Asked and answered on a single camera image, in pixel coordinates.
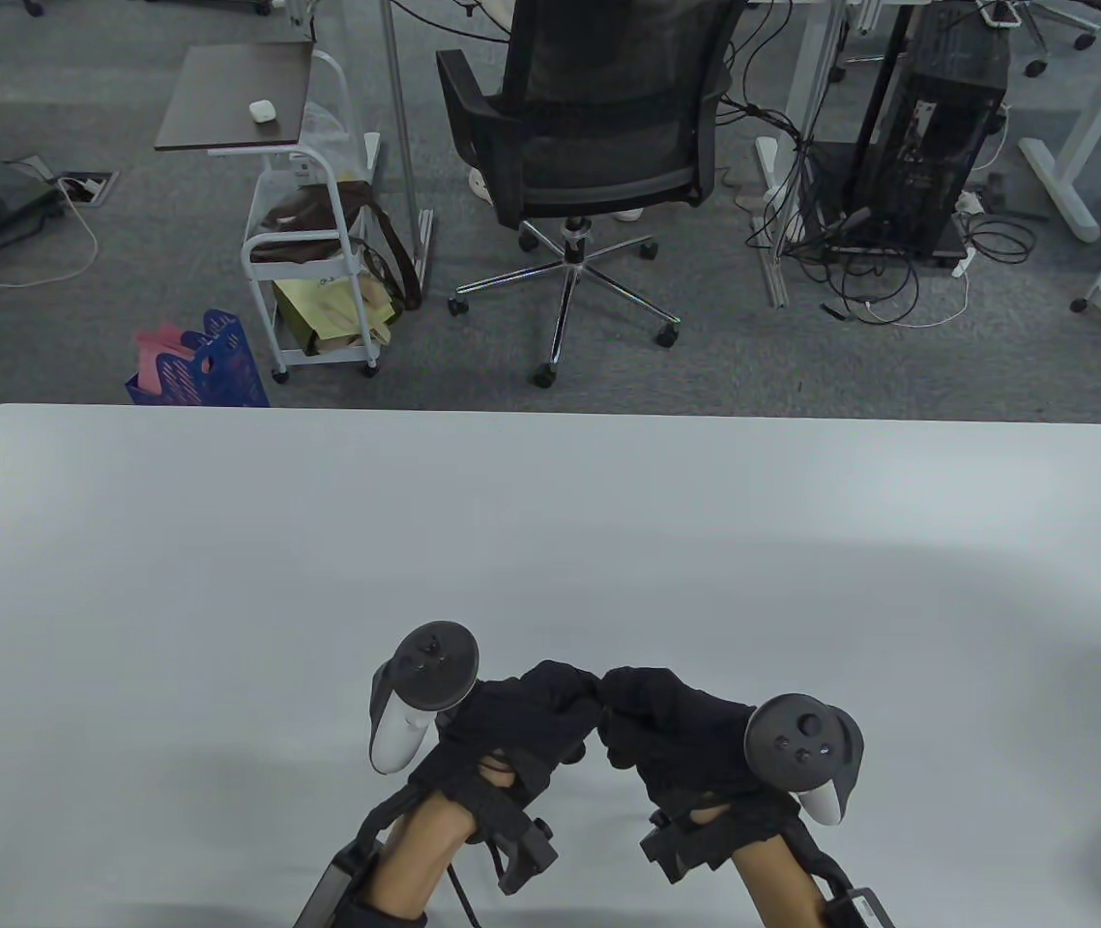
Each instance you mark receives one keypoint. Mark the person's left hand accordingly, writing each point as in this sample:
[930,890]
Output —
[521,720]

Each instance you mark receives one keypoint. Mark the person's right hand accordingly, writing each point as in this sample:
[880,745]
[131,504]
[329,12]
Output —
[676,735]

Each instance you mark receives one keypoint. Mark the person's right forearm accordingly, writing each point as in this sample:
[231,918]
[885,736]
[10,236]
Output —
[777,880]

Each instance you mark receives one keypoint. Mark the person's left forearm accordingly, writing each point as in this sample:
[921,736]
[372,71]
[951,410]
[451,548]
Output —
[424,855]

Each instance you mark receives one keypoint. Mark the black forearm pack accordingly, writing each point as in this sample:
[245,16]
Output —
[337,889]
[859,909]

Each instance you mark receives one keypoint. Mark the white and black controller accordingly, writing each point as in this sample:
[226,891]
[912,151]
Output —
[395,739]
[796,739]

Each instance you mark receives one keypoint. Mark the blue plastic basket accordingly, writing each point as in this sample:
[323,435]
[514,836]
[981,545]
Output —
[221,372]

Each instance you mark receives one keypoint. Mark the yellow-green paper bag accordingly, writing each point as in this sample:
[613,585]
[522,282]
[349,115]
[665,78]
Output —
[318,304]

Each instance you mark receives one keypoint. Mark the pink paper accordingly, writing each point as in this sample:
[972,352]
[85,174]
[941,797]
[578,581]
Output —
[159,348]

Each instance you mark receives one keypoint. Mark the brown bag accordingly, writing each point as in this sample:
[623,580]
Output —
[304,213]

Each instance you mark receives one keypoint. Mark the black mesh office chair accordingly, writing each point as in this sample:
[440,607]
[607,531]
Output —
[598,126]

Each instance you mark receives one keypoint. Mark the white power adapter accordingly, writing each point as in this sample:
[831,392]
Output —
[969,201]

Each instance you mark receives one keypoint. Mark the silver aluminium pole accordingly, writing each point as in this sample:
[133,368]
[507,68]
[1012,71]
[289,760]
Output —
[400,116]

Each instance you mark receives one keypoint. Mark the clear plastic bag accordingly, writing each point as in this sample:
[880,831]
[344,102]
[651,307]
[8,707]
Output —
[323,126]

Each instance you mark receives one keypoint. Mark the black computer tower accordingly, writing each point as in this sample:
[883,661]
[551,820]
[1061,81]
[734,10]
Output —
[927,145]

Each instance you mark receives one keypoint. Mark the white earbud case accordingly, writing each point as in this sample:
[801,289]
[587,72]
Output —
[262,111]

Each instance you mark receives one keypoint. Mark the white desk leg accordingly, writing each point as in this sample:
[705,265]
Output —
[813,77]
[1057,179]

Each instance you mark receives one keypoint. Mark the white cart with brown top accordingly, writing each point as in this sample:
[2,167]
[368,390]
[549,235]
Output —
[231,97]

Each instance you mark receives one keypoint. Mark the floor socket box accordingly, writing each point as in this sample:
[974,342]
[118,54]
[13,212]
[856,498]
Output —
[86,187]

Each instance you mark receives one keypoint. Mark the grey office chair base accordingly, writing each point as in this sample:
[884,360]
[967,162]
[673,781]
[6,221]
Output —
[1034,67]

